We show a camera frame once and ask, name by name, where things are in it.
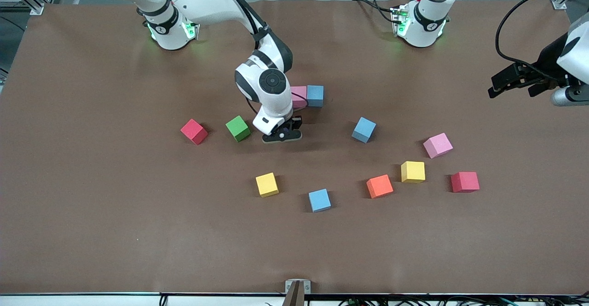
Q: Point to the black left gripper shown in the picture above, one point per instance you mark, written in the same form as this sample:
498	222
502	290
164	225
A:
548	59

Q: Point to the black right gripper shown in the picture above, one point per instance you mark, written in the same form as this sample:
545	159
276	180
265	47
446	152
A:
296	123

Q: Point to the pink foam cube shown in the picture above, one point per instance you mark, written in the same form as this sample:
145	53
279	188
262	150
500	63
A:
300	92
437	144

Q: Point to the blue foam cube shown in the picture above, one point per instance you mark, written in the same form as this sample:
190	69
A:
319	199
315	95
363	129

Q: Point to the green foam cube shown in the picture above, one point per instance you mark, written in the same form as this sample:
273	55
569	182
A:
237	127

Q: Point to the yellow foam cube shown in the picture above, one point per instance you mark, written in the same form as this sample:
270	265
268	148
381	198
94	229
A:
267	185
412	171

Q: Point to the orange foam cube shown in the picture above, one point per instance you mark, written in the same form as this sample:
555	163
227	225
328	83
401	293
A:
379	186

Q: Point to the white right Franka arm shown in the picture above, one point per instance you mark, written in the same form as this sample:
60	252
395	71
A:
276	108

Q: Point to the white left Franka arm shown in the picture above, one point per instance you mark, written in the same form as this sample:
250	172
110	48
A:
425	20

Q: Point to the red foam cube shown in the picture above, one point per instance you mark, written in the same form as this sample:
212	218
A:
464	181
193	131

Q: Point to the brown table mat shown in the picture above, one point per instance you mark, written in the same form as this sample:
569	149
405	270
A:
138	232

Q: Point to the silver metal mount bracket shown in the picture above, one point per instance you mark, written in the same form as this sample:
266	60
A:
305	286

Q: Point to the white table edge rail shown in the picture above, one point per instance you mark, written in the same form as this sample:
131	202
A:
92	300

